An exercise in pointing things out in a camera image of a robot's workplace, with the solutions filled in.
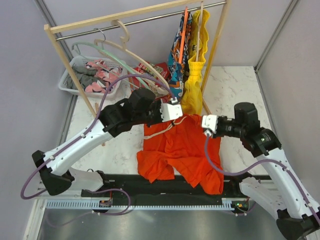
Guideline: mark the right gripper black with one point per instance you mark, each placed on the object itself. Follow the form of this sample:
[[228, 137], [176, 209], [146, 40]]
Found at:
[[217, 133]]

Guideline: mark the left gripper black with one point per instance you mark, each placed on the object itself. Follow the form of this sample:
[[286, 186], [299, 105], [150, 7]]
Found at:
[[157, 105]]

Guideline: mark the orange shorts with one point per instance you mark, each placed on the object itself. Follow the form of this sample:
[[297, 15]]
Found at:
[[178, 146]]

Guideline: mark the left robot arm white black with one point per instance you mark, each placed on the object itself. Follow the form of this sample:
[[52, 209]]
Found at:
[[57, 176]]

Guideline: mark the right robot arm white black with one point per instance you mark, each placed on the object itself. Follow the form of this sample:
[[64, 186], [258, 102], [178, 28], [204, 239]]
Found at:
[[296, 212]]

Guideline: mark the yellow shorts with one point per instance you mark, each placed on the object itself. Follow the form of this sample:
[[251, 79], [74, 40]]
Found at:
[[192, 101]]

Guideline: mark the colourful patterned shorts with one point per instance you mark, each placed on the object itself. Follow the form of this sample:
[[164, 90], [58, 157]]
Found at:
[[177, 71]]

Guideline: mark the light wooden hanger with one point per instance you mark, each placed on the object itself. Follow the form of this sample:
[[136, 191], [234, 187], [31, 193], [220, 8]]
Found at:
[[123, 47]]

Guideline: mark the mint green plastic hanger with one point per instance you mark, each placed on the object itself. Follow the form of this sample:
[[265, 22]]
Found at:
[[75, 47]]

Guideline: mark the orange plastic hanger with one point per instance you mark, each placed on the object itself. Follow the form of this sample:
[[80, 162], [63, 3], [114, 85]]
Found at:
[[183, 35]]

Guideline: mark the wooden hanger with yellow shorts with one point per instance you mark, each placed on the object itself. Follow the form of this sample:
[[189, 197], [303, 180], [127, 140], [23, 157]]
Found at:
[[200, 19]]

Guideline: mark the small illustrated booklet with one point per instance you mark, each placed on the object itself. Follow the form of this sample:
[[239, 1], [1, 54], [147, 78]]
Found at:
[[158, 90]]

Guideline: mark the large red book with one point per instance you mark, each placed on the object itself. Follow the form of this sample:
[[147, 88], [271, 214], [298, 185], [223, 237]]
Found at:
[[161, 68]]

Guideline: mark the white plastic laundry basket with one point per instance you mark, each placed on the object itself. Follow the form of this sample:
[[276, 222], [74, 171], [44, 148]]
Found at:
[[66, 83]]

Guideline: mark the grey garment in basket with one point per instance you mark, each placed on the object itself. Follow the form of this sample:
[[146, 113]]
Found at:
[[86, 76]]

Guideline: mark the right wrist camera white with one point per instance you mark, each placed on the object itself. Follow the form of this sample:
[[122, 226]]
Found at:
[[209, 124]]

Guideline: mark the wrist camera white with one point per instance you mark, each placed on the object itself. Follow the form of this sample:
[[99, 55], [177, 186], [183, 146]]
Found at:
[[209, 124], [171, 111]]

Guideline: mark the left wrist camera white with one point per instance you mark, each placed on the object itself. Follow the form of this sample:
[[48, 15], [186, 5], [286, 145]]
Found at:
[[171, 111]]

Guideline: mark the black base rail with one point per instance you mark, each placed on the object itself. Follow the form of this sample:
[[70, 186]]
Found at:
[[175, 192]]

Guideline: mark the white slotted cable duct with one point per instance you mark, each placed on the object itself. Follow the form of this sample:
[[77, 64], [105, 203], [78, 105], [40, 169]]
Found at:
[[98, 204]]

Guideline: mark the metal hanging rail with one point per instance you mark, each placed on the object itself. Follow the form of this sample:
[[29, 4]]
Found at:
[[130, 23]]

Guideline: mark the wooden clothes rack frame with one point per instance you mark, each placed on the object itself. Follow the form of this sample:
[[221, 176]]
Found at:
[[52, 31]]

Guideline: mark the aluminium corner post left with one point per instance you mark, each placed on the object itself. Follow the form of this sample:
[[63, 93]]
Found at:
[[67, 117]]

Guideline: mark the aluminium corner post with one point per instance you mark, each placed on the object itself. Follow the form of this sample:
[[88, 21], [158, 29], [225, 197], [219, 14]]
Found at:
[[276, 33], [67, 117]]

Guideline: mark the aluminium corner post right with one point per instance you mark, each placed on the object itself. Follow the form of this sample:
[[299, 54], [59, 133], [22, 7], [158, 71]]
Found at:
[[276, 33]]

